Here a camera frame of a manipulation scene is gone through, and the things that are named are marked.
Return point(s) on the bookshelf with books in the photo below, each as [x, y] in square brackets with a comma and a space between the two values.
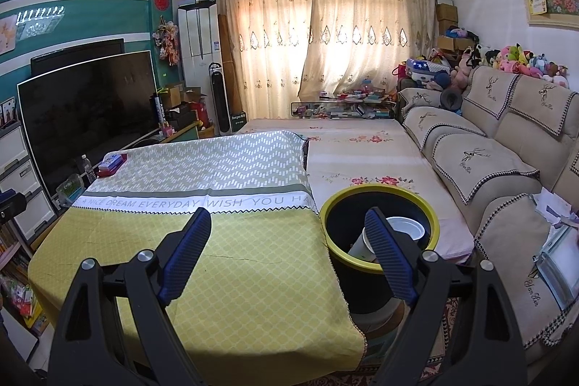
[18, 277]

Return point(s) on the clear plastic document bag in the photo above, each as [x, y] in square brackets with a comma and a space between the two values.
[561, 264]

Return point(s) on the cream embroidered curtain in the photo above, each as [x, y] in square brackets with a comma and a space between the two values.
[262, 38]
[371, 19]

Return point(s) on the yellow and green television cabinet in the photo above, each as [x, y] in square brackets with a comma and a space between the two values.
[185, 135]

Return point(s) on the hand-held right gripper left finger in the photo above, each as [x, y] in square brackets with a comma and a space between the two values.
[185, 255]

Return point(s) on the large curved television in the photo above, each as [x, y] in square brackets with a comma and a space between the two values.
[90, 119]

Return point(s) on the black bin with yellow rim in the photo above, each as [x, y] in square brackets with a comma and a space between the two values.
[343, 291]

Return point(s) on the white standing air conditioner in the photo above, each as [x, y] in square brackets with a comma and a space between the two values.
[199, 38]

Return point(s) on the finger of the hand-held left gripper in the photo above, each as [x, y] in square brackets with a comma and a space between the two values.
[11, 209]

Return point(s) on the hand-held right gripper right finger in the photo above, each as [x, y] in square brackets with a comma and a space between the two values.
[391, 255]

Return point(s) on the red round wall decoration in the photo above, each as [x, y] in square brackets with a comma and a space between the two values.
[161, 0]

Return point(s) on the white paper bowl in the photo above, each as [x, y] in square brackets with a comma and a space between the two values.
[407, 227]

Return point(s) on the clear plastic water bottle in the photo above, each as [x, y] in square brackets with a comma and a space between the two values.
[88, 171]

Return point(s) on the yellow and green printed tablecloth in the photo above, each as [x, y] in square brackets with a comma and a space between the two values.
[226, 277]

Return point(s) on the floral bed mat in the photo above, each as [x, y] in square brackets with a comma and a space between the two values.
[362, 151]

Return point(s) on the pink cartoon wall poster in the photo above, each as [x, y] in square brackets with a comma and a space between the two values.
[8, 34]

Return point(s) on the black and white tower fan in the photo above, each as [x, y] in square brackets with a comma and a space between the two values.
[217, 96]

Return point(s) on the patterned floor rug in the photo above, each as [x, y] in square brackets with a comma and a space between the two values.
[429, 322]

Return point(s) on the black shuttlecock tube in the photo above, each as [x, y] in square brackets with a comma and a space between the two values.
[156, 110]

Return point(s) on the artificial flower bunch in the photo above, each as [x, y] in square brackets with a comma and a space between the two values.
[167, 42]

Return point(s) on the beige sofa with covers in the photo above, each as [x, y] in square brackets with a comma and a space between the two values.
[497, 187]

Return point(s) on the open cardboard boxes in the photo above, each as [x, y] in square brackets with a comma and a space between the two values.
[178, 99]

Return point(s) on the dark green box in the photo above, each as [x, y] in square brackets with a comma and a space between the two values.
[239, 118]

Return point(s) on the glass fish bowl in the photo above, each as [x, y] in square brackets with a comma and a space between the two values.
[70, 189]

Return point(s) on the stack of brown cardboard boxes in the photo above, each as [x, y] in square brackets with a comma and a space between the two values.
[448, 19]

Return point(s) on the pile of plush toys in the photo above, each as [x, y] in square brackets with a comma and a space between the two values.
[511, 58]

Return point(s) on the grey plastic drawer unit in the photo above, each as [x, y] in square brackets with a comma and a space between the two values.
[40, 214]

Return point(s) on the row of photo prints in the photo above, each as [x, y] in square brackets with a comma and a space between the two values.
[8, 112]

